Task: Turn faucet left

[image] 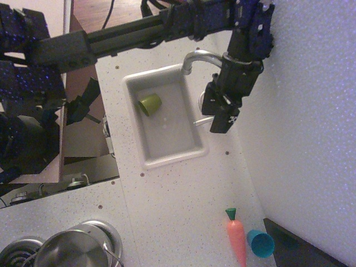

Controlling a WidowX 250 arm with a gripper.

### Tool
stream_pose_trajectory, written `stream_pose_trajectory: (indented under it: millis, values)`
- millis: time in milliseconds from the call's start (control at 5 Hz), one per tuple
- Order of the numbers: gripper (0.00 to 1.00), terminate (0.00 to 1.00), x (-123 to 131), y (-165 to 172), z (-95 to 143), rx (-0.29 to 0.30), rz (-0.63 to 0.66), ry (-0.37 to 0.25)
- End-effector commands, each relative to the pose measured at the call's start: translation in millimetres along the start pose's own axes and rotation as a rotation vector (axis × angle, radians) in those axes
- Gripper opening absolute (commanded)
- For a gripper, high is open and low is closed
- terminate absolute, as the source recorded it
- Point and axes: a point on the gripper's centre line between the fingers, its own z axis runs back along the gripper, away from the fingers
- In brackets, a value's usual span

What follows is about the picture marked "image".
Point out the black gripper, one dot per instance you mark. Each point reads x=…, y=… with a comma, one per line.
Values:
x=223, y=95

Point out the chrome faucet spout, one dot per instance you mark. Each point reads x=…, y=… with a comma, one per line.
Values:
x=200, y=56

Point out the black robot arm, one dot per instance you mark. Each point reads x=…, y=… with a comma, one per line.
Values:
x=32, y=62

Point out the white toy sink basin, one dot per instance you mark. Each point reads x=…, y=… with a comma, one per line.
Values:
x=169, y=134

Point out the green plastic cup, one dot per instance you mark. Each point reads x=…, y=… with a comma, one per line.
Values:
x=150, y=104

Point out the orange toy carrot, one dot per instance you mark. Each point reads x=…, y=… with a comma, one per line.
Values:
x=236, y=234

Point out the teal plastic cup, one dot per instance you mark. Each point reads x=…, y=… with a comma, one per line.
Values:
x=261, y=243

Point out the silver stove knob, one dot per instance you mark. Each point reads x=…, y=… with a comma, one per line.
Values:
x=26, y=196
x=78, y=182

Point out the stainless steel pot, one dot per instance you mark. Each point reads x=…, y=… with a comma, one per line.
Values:
x=71, y=248

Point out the silver stove knob left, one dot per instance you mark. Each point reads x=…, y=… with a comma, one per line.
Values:
x=26, y=196

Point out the silver stove burner left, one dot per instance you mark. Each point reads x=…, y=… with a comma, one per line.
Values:
x=21, y=252

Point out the chrome faucet handle lever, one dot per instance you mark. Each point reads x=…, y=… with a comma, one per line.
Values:
x=203, y=121

